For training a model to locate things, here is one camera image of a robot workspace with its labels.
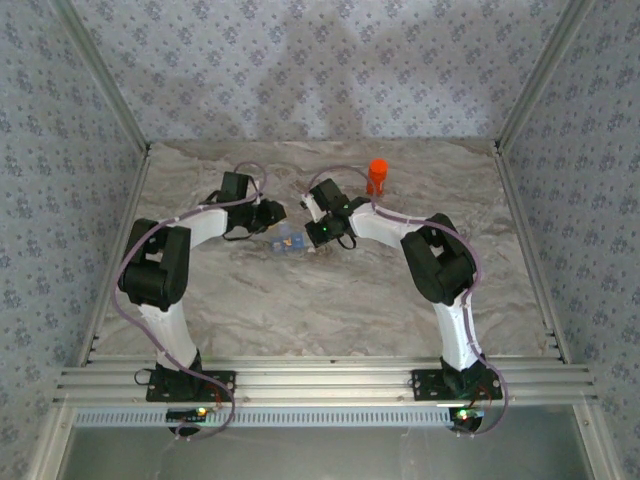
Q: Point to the small circuit board with LED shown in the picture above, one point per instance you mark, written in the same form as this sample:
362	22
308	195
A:
470	415
185	414

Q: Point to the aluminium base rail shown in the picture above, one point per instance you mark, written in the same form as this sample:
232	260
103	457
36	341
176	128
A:
325	380

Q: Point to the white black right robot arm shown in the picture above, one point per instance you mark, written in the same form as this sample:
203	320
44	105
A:
457	335

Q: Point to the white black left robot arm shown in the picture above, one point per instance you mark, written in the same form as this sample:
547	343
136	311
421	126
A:
170	335

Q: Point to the orange pill bottle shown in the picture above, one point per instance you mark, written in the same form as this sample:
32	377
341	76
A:
377	177

